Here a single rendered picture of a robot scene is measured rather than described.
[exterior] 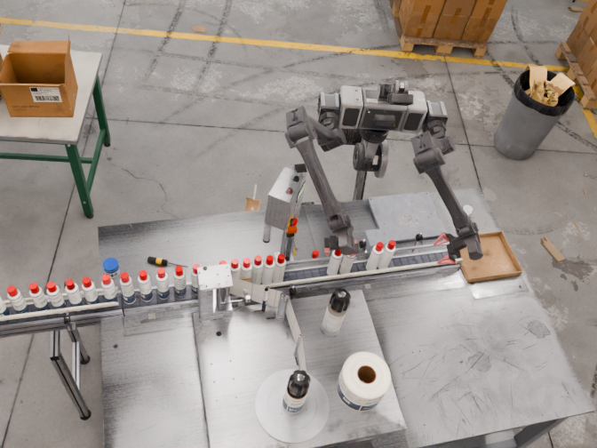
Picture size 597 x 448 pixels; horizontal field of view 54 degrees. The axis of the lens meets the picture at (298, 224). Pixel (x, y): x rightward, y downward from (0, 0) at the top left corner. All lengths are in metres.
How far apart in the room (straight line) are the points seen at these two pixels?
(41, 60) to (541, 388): 3.16
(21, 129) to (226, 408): 2.01
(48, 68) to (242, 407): 2.30
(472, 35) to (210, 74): 2.44
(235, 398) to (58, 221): 2.11
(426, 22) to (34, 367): 4.21
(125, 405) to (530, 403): 1.75
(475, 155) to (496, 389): 2.54
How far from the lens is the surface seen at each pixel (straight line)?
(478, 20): 5.80
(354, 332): 2.69
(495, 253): 3.23
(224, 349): 2.58
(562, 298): 4.38
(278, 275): 2.67
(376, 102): 2.69
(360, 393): 2.42
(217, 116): 4.75
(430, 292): 2.96
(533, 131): 4.86
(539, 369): 2.99
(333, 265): 2.72
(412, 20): 5.62
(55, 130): 3.60
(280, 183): 2.33
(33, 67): 3.81
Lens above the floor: 3.23
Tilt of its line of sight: 52 degrees down
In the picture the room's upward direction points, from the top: 11 degrees clockwise
